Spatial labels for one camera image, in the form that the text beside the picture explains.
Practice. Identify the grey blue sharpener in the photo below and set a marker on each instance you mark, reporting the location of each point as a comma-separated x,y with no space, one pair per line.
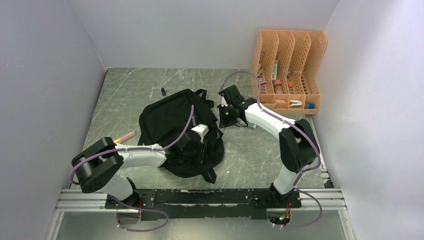
309,106

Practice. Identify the black student backpack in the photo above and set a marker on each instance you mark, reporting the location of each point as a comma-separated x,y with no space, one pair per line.
165,122

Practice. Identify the pink bottle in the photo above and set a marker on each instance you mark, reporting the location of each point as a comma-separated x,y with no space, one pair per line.
278,87

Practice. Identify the green white glue stick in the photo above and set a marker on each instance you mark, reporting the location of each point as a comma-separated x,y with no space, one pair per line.
251,125

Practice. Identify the tall white green box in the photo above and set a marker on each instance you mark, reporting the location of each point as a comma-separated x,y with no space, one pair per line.
274,70

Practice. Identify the dark blue pen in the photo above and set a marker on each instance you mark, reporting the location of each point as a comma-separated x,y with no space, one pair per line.
163,92

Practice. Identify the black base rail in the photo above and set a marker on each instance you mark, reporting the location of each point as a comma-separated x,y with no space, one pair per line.
211,203

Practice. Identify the pink yellow highlighter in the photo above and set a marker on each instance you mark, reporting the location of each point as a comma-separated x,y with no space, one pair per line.
125,137

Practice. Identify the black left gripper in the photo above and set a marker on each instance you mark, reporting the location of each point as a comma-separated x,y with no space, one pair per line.
202,155

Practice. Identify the white red staples box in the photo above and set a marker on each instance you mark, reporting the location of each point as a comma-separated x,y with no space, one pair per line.
262,81

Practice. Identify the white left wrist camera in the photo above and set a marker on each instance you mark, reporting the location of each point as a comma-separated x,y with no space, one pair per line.
201,129

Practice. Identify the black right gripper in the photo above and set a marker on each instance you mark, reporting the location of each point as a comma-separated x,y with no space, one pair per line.
224,122

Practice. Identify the white stapler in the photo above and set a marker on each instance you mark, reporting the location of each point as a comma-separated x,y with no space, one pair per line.
295,103

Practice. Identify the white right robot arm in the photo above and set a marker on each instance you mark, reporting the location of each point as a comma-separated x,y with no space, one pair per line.
297,143

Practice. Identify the orange plastic desk organizer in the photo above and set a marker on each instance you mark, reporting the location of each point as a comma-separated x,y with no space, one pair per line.
299,54

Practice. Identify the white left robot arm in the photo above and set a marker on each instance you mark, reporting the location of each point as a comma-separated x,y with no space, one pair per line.
96,168

